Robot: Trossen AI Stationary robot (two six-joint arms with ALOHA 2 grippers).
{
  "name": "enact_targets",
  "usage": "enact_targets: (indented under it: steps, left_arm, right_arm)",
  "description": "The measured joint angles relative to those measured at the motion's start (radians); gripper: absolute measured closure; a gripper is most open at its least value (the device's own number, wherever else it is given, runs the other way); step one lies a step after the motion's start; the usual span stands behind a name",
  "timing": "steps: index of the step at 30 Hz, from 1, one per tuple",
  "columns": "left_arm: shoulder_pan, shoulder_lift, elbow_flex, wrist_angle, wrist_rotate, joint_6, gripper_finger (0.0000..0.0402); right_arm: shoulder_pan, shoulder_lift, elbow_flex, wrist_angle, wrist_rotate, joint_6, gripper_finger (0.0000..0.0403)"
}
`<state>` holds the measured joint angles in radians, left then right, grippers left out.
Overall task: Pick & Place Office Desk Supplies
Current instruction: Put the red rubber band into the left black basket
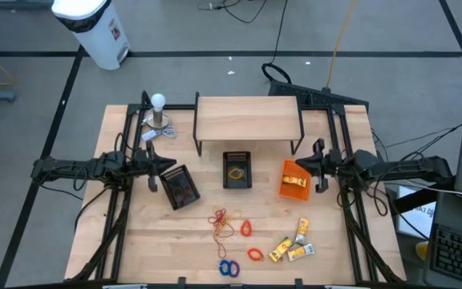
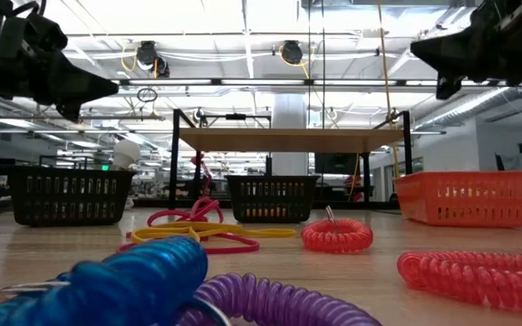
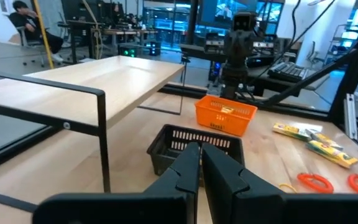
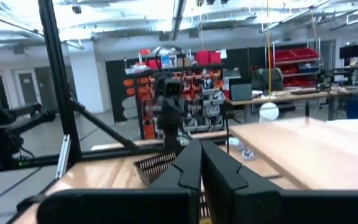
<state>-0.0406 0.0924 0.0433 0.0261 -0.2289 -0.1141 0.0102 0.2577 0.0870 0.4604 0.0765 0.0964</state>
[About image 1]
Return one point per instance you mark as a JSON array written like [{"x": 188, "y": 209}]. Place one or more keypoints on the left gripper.
[{"x": 147, "y": 164}]

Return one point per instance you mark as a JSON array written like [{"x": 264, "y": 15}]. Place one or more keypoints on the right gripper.
[{"x": 327, "y": 162}]

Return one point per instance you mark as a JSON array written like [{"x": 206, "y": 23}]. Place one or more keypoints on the yellow green crayon box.
[
  {"x": 302, "y": 230},
  {"x": 301, "y": 252},
  {"x": 295, "y": 181},
  {"x": 281, "y": 249}
]

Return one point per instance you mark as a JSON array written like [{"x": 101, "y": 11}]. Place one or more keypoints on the yellow coil wristband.
[{"x": 229, "y": 173}]

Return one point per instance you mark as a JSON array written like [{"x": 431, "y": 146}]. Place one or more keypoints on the yellow rubber band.
[
  {"x": 233, "y": 218},
  {"x": 221, "y": 230}
]

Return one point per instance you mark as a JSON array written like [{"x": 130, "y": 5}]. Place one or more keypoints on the orange coil wristband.
[
  {"x": 249, "y": 254},
  {"x": 242, "y": 229}
]

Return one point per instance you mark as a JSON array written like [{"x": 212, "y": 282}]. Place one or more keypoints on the long red rubber band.
[{"x": 222, "y": 253}]

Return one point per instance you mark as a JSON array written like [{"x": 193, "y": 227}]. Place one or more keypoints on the blue coil wristband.
[{"x": 220, "y": 267}]

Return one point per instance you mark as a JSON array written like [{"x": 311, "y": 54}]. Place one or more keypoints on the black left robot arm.
[{"x": 66, "y": 165}]

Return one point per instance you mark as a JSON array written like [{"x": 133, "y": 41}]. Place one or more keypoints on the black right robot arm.
[{"x": 407, "y": 166}]

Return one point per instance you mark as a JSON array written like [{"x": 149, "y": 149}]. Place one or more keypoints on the wooden desk shelf riser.
[{"x": 247, "y": 118}]

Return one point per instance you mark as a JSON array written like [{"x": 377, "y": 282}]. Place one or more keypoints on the black desk support bar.
[{"x": 415, "y": 200}]

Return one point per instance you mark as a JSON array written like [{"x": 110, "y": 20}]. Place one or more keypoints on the black plastic basket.
[
  {"x": 167, "y": 178},
  {"x": 237, "y": 158}
]

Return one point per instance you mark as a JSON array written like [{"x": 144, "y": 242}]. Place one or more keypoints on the orange plastic basket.
[{"x": 293, "y": 192}]

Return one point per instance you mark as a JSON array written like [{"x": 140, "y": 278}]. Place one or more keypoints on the white bulb table lamp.
[{"x": 158, "y": 102}]

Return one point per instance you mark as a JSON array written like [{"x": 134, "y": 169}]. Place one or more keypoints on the black perforated panel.
[{"x": 315, "y": 96}]

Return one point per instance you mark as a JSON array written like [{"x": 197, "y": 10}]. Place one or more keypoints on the black table clamp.
[
  {"x": 181, "y": 281},
  {"x": 298, "y": 282}
]

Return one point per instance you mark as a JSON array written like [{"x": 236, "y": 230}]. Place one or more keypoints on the white paper sheet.
[{"x": 419, "y": 218}]

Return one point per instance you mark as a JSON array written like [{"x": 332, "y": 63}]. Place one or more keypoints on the yellow round object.
[{"x": 422, "y": 251}]

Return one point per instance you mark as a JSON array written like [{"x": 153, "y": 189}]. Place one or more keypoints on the white trash bin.
[{"x": 94, "y": 36}]

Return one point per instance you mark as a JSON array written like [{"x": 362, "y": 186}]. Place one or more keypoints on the black keyboard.
[{"x": 459, "y": 253}]

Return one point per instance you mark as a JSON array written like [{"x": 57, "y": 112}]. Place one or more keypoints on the black metal rig frame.
[{"x": 179, "y": 107}]

